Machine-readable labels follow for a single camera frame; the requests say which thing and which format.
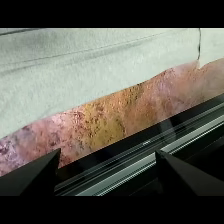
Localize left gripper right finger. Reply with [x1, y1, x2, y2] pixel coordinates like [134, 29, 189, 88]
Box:
[154, 149, 224, 197]

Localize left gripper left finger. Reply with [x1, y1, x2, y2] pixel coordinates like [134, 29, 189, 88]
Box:
[0, 148, 62, 197]

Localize pale grey garment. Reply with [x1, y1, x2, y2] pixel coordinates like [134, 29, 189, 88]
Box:
[0, 27, 224, 140]

